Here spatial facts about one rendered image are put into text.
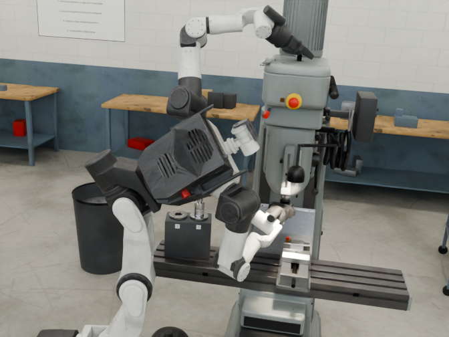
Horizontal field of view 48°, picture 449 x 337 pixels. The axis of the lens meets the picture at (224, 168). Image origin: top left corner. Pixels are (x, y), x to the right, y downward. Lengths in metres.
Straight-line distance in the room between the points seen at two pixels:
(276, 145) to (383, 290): 0.81
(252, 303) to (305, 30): 1.24
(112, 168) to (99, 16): 5.15
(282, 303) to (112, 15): 5.12
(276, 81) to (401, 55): 4.58
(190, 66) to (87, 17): 5.09
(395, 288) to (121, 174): 1.34
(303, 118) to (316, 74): 0.21
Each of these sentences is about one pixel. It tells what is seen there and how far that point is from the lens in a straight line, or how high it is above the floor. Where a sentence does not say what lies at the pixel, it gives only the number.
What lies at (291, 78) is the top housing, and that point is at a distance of 1.96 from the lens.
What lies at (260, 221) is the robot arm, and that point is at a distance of 2.11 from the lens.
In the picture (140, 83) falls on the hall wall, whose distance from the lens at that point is 6.79.
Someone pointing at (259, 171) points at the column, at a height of 1.26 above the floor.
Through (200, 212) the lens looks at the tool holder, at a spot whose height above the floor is 1.15.
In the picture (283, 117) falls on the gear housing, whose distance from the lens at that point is 2.09.
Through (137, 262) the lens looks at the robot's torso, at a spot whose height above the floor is 1.13.
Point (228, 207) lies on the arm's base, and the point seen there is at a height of 1.43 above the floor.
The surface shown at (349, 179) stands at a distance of 5.99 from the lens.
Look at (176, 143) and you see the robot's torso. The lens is 1.74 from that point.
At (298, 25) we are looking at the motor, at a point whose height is 2.03.
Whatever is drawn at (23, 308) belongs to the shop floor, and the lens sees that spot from 3.91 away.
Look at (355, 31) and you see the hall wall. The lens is 6.39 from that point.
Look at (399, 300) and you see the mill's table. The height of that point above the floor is 0.89.
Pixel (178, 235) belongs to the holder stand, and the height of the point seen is 1.04.
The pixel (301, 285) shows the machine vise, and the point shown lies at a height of 0.96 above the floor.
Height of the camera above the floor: 2.11
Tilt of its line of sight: 18 degrees down
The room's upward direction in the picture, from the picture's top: 3 degrees clockwise
